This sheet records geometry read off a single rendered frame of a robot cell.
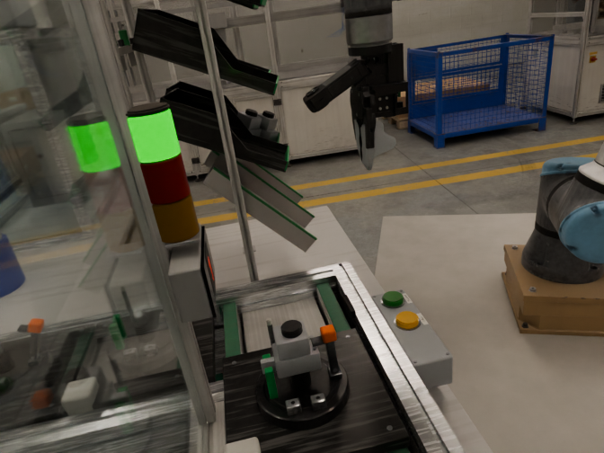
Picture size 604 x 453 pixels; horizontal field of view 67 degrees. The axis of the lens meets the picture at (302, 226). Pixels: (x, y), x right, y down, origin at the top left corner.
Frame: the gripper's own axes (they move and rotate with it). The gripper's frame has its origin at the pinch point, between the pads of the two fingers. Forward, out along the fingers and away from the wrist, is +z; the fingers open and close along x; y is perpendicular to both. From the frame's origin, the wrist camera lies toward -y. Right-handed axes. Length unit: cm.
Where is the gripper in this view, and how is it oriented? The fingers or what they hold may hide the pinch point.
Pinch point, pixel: (364, 163)
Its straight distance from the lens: 84.3
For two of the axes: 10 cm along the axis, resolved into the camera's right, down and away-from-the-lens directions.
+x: -1.9, -4.0, 9.0
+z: 1.2, 9.0, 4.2
